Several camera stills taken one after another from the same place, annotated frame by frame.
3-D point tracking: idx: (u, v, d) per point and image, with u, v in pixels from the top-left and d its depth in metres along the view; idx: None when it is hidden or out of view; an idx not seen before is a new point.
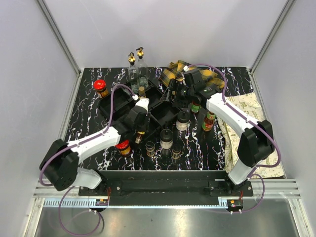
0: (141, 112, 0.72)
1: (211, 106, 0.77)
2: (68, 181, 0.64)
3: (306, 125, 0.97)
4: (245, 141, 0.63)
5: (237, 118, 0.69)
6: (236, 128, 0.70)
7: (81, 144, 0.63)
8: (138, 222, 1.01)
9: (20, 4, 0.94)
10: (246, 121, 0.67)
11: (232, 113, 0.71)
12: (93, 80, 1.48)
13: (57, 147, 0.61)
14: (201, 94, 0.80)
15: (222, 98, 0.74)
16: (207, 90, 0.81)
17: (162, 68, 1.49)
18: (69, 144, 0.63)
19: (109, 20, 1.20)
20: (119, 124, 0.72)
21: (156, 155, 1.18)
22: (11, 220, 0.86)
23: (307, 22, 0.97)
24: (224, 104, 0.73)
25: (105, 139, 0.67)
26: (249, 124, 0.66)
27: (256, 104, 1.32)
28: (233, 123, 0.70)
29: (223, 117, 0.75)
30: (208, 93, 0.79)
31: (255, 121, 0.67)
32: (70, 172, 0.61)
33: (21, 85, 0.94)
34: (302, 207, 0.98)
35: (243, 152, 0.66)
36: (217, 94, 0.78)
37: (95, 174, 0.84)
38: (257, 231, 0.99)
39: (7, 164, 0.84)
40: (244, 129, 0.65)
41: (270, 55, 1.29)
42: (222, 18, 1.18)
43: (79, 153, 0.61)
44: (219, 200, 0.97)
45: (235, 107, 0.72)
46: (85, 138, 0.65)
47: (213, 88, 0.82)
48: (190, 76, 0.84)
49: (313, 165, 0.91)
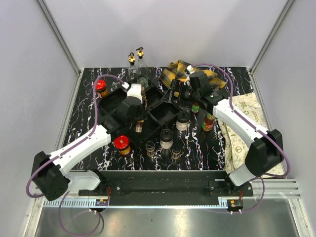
0: (134, 104, 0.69)
1: (218, 112, 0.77)
2: (59, 191, 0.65)
3: (306, 124, 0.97)
4: (255, 152, 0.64)
5: (245, 127, 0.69)
6: (244, 137, 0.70)
7: (64, 155, 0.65)
8: (138, 222, 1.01)
9: (19, 4, 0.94)
10: (255, 130, 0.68)
11: (241, 121, 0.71)
12: (93, 80, 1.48)
13: (40, 161, 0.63)
14: (208, 99, 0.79)
15: (230, 105, 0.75)
16: (213, 95, 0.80)
17: (162, 68, 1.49)
18: (52, 156, 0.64)
19: (109, 20, 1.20)
20: (110, 119, 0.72)
21: (156, 155, 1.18)
22: (11, 220, 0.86)
23: (307, 22, 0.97)
24: (232, 112, 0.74)
25: (92, 143, 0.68)
26: (257, 134, 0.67)
27: (256, 104, 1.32)
28: (241, 131, 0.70)
29: (229, 124, 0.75)
30: (214, 98, 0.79)
31: (264, 130, 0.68)
32: (59, 183, 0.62)
33: (21, 85, 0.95)
34: (302, 207, 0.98)
35: (251, 162, 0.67)
36: (224, 100, 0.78)
37: (93, 176, 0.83)
38: (257, 231, 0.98)
39: (7, 164, 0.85)
40: (254, 138, 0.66)
41: (270, 55, 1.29)
42: (222, 18, 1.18)
43: (61, 165, 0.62)
44: (219, 200, 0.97)
45: (243, 115, 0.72)
46: (67, 147, 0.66)
47: (218, 92, 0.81)
48: (197, 80, 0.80)
49: (313, 165, 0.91)
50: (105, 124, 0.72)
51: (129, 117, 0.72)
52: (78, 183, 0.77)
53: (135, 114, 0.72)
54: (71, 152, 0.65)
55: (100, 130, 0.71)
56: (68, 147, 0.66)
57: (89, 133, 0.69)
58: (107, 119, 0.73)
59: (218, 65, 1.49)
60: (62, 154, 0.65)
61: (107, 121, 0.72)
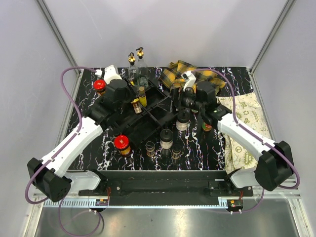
0: (119, 88, 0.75)
1: (223, 127, 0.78)
2: (63, 190, 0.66)
3: (306, 125, 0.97)
4: (263, 166, 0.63)
5: (252, 140, 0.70)
6: (252, 150, 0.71)
7: (56, 158, 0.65)
8: (138, 222, 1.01)
9: (19, 5, 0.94)
10: (261, 143, 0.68)
11: (247, 135, 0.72)
12: (93, 80, 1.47)
13: (33, 168, 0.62)
14: (212, 115, 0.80)
15: (235, 119, 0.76)
16: (217, 110, 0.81)
17: (162, 68, 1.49)
18: (44, 162, 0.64)
19: (109, 20, 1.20)
20: (98, 107, 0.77)
21: (156, 155, 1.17)
22: (11, 219, 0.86)
23: (307, 22, 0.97)
24: (237, 125, 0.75)
25: (83, 138, 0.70)
26: (265, 147, 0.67)
27: (256, 104, 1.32)
28: (248, 144, 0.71)
29: (235, 137, 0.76)
30: (217, 114, 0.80)
31: (272, 142, 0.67)
32: (59, 184, 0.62)
33: (21, 86, 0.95)
34: (302, 207, 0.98)
35: (261, 176, 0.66)
36: (228, 114, 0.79)
37: (93, 175, 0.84)
38: (257, 231, 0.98)
39: (7, 164, 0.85)
40: (262, 151, 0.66)
41: (270, 55, 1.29)
42: (222, 18, 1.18)
43: (57, 168, 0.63)
44: (219, 200, 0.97)
45: (248, 128, 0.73)
46: (58, 149, 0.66)
47: (222, 107, 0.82)
48: (206, 94, 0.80)
49: (313, 165, 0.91)
50: (94, 113, 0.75)
51: (117, 101, 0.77)
52: (79, 184, 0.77)
53: (122, 97, 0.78)
54: (62, 153, 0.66)
55: (87, 123, 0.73)
56: (59, 148, 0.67)
57: (77, 130, 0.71)
58: (95, 109, 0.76)
59: (218, 65, 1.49)
60: (54, 157, 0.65)
61: (95, 110, 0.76)
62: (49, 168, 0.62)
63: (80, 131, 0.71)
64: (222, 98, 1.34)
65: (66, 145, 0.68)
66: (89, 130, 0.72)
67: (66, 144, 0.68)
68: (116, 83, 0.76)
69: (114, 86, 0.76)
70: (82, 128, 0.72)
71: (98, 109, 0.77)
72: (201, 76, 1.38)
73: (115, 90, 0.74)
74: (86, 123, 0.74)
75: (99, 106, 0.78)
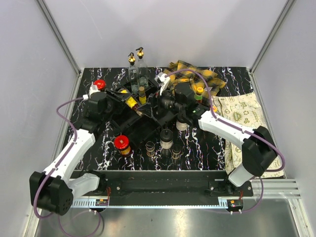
0: (100, 99, 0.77)
1: (205, 125, 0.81)
2: (67, 202, 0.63)
3: (306, 124, 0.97)
4: (248, 152, 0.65)
5: (233, 131, 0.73)
6: (235, 141, 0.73)
7: (59, 167, 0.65)
8: (138, 222, 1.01)
9: (20, 5, 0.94)
10: (242, 132, 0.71)
11: (227, 128, 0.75)
12: (93, 80, 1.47)
13: (37, 181, 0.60)
14: (192, 116, 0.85)
15: (213, 115, 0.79)
16: (196, 110, 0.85)
17: (162, 68, 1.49)
18: (47, 172, 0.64)
19: (109, 20, 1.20)
20: (84, 122, 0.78)
21: (156, 155, 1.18)
22: (12, 220, 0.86)
23: (307, 22, 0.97)
24: (216, 120, 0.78)
25: (81, 146, 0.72)
26: (246, 135, 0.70)
27: (256, 104, 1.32)
28: (229, 136, 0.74)
29: (217, 132, 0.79)
30: (198, 114, 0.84)
31: (251, 130, 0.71)
32: (64, 193, 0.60)
33: (22, 86, 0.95)
34: (302, 207, 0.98)
35: (250, 164, 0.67)
36: (207, 112, 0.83)
37: (91, 177, 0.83)
38: (257, 231, 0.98)
39: (8, 163, 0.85)
40: (243, 139, 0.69)
41: (270, 55, 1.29)
42: (222, 18, 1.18)
43: (61, 174, 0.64)
44: (219, 200, 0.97)
45: (227, 121, 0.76)
46: (59, 158, 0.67)
47: (201, 106, 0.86)
48: (185, 97, 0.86)
49: (313, 165, 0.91)
50: (84, 126, 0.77)
51: (101, 112, 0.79)
52: (81, 190, 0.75)
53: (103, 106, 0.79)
54: (65, 162, 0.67)
55: (82, 133, 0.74)
56: (60, 158, 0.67)
57: (73, 139, 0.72)
58: (84, 122, 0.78)
59: (218, 65, 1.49)
60: (57, 166, 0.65)
61: (84, 123, 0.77)
62: (54, 176, 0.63)
63: (76, 140, 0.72)
64: (222, 98, 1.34)
65: (66, 154, 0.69)
66: (85, 138, 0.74)
67: (66, 154, 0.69)
68: (97, 96, 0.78)
69: (96, 99, 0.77)
70: (78, 138, 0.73)
71: (87, 120, 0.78)
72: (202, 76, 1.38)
73: (98, 102, 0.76)
74: (81, 133, 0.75)
75: (87, 119, 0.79)
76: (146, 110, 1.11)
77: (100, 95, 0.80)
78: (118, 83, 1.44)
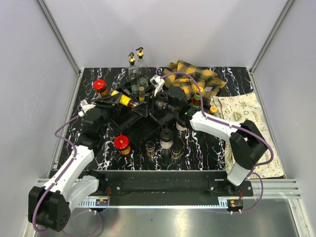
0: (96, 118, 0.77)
1: (196, 125, 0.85)
2: (65, 217, 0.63)
3: (306, 124, 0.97)
4: (236, 146, 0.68)
5: (221, 127, 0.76)
6: (224, 137, 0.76)
7: (59, 181, 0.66)
8: (138, 222, 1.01)
9: (20, 5, 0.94)
10: (229, 127, 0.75)
11: (217, 124, 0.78)
12: (93, 80, 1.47)
13: (36, 196, 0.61)
14: (184, 117, 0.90)
15: (203, 114, 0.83)
16: (188, 111, 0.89)
17: (162, 68, 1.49)
18: (47, 186, 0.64)
19: (109, 20, 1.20)
20: (84, 138, 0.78)
21: (156, 155, 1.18)
22: (12, 220, 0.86)
23: (307, 22, 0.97)
24: (206, 119, 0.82)
25: (80, 162, 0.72)
26: (233, 129, 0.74)
27: (256, 104, 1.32)
28: (219, 132, 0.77)
29: (209, 131, 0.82)
30: (189, 115, 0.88)
31: (238, 124, 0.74)
32: (62, 210, 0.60)
33: (22, 86, 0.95)
34: (302, 207, 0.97)
35: (240, 157, 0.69)
36: (197, 112, 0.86)
37: (90, 179, 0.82)
38: (257, 231, 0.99)
39: (7, 163, 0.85)
40: (230, 134, 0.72)
41: (270, 55, 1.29)
42: (223, 18, 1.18)
43: (60, 189, 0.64)
44: (219, 200, 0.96)
45: (215, 118, 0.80)
46: (58, 174, 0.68)
47: (193, 108, 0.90)
48: (177, 100, 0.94)
49: (313, 165, 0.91)
50: (84, 142, 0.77)
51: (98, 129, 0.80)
52: (79, 198, 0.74)
53: (99, 125, 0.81)
54: (64, 176, 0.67)
55: (81, 148, 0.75)
56: (60, 173, 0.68)
57: (73, 155, 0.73)
58: (84, 138, 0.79)
59: (218, 65, 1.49)
60: (56, 180, 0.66)
61: (84, 140, 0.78)
62: (53, 190, 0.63)
63: (76, 156, 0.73)
64: (222, 98, 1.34)
65: (66, 169, 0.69)
66: (84, 153, 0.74)
67: (65, 170, 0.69)
68: (91, 114, 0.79)
69: (90, 118, 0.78)
70: (77, 154, 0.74)
71: (86, 137, 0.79)
72: (201, 76, 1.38)
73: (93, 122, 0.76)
74: (81, 148, 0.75)
75: (86, 136, 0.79)
76: (141, 109, 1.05)
77: (96, 113, 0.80)
78: (118, 83, 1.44)
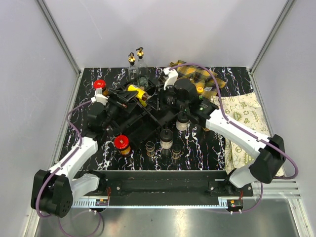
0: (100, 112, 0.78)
1: (212, 125, 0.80)
2: (67, 204, 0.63)
3: (307, 124, 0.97)
4: (262, 163, 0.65)
5: (247, 138, 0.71)
6: (246, 147, 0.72)
7: (64, 166, 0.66)
8: (138, 222, 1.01)
9: (20, 4, 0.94)
10: (256, 140, 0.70)
11: (241, 133, 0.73)
12: (93, 80, 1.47)
13: (42, 179, 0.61)
14: (199, 113, 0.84)
15: (225, 117, 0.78)
16: (203, 107, 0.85)
17: (162, 68, 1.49)
18: (53, 170, 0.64)
19: (109, 20, 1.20)
20: (89, 133, 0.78)
21: (156, 155, 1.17)
22: (12, 220, 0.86)
23: (307, 22, 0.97)
24: (228, 123, 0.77)
25: (85, 151, 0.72)
26: (261, 143, 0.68)
27: (256, 104, 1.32)
28: (243, 142, 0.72)
29: (227, 135, 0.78)
30: (204, 111, 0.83)
31: (266, 138, 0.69)
32: (65, 195, 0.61)
33: (21, 86, 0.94)
34: (302, 207, 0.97)
35: (259, 173, 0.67)
36: (215, 112, 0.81)
37: (91, 177, 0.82)
38: (257, 231, 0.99)
39: (8, 163, 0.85)
40: (259, 149, 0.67)
41: (270, 55, 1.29)
42: (223, 18, 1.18)
43: (65, 173, 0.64)
44: (219, 200, 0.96)
45: (239, 125, 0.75)
46: (64, 159, 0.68)
47: (207, 102, 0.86)
48: (186, 92, 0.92)
49: (313, 165, 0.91)
50: (88, 135, 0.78)
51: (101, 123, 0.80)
52: (81, 191, 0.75)
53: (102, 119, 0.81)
54: (69, 162, 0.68)
55: (87, 139, 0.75)
56: (65, 159, 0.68)
57: (78, 144, 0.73)
58: (88, 132, 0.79)
59: (218, 65, 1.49)
60: (62, 165, 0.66)
61: (89, 133, 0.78)
62: (59, 174, 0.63)
63: (81, 145, 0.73)
64: (222, 98, 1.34)
65: (72, 156, 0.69)
66: (89, 143, 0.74)
67: (70, 156, 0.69)
68: (94, 109, 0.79)
69: (95, 112, 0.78)
70: (83, 143, 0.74)
71: (90, 131, 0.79)
72: (202, 77, 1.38)
73: (97, 116, 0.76)
74: (86, 138, 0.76)
75: (89, 129, 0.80)
76: (154, 101, 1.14)
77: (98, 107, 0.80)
78: (118, 83, 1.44)
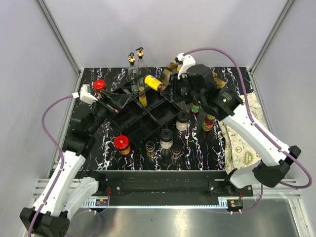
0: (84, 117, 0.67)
1: (231, 123, 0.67)
2: (64, 227, 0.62)
3: (307, 124, 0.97)
4: (278, 175, 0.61)
5: (268, 146, 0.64)
6: (263, 154, 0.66)
7: (48, 199, 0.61)
8: (138, 222, 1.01)
9: (20, 4, 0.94)
10: (278, 150, 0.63)
11: (263, 139, 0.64)
12: (93, 80, 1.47)
13: (28, 217, 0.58)
14: (219, 103, 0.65)
15: (251, 117, 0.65)
16: (225, 98, 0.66)
17: (162, 68, 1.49)
18: (37, 207, 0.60)
19: (109, 20, 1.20)
20: (71, 141, 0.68)
21: (156, 155, 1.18)
22: (11, 220, 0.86)
23: (307, 22, 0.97)
24: (252, 125, 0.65)
25: (69, 173, 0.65)
26: (282, 155, 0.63)
27: (256, 104, 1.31)
28: (262, 149, 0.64)
29: (245, 136, 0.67)
30: (226, 103, 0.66)
31: (287, 148, 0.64)
32: (57, 224, 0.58)
33: (21, 85, 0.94)
34: (302, 207, 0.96)
35: (268, 178, 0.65)
36: (239, 107, 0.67)
37: (89, 182, 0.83)
38: (257, 231, 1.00)
39: (8, 163, 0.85)
40: (280, 162, 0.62)
41: (269, 56, 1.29)
42: (222, 19, 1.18)
43: (51, 208, 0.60)
44: (219, 200, 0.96)
45: (264, 130, 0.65)
46: (48, 190, 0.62)
47: (229, 93, 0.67)
48: (201, 78, 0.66)
49: (313, 165, 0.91)
50: (72, 142, 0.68)
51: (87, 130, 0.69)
52: (78, 203, 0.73)
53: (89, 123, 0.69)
54: (54, 193, 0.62)
55: (69, 156, 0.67)
56: (49, 189, 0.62)
57: (60, 166, 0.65)
58: (71, 139, 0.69)
59: (218, 65, 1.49)
60: (45, 200, 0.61)
61: (72, 142, 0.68)
62: (44, 212, 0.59)
63: (63, 167, 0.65)
64: None
65: (55, 183, 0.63)
66: (72, 162, 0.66)
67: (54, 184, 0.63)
68: None
69: (79, 116, 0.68)
70: (65, 163, 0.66)
71: (74, 138, 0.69)
72: None
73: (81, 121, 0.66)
74: (67, 155, 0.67)
75: (74, 136, 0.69)
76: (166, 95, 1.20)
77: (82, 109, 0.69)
78: (118, 83, 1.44)
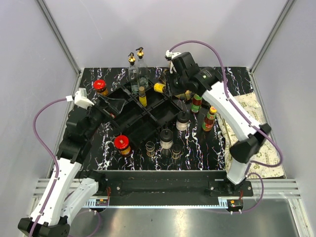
0: (80, 120, 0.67)
1: (209, 98, 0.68)
2: (63, 232, 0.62)
3: (306, 124, 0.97)
4: (245, 146, 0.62)
5: (240, 120, 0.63)
6: (236, 130, 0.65)
7: (45, 210, 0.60)
8: (138, 222, 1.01)
9: (20, 4, 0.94)
10: (249, 125, 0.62)
11: (236, 113, 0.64)
12: (93, 80, 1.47)
13: (26, 228, 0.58)
14: (199, 78, 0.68)
15: (226, 93, 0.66)
16: (205, 74, 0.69)
17: (162, 68, 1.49)
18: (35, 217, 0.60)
19: (109, 20, 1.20)
20: (66, 146, 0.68)
21: (156, 155, 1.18)
22: (11, 220, 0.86)
23: (307, 22, 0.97)
24: (227, 100, 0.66)
25: (65, 181, 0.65)
26: (252, 129, 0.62)
27: (256, 104, 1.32)
28: (234, 123, 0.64)
29: (222, 113, 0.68)
30: (206, 78, 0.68)
31: (257, 125, 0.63)
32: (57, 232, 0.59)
33: (21, 85, 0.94)
34: (302, 207, 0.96)
35: (238, 153, 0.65)
36: (217, 84, 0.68)
37: (89, 184, 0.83)
38: (257, 231, 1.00)
39: (7, 163, 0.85)
40: (249, 135, 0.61)
41: (269, 56, 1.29)
42: (222, 18, 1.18)
43: (49, 217, 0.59)
44: (219, 200, 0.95)
45: (238, 105, 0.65)
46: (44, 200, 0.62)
47: (210, 71, 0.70)
48: (181, 60, 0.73)
49: (313, 165, 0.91)
50: (67, 147, 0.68)
51: (83, 134, 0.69)
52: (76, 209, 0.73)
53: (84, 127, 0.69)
54: (50, 203, 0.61)
55: (64, 164, 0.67)
56: (45, 200, 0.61)
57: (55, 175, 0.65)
58: (66, 144, 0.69)
59: (218, 65, 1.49)
60: (42, 210, 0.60)
61: (66, 148, 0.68)
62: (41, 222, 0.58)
63: (59, 176, 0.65)
64: None
65: (51, 193, 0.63)
66: (67, 170, 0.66)
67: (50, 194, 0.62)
68: (74, 116, 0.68)
69: (73, 119, 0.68)
70: (60, 171, 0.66)
71: (69, 141, 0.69)
72: None
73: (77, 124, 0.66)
74: (62, 163, 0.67)
75: (68, 140, 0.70)
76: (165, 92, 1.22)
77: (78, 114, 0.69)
78: (118, 83, 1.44)
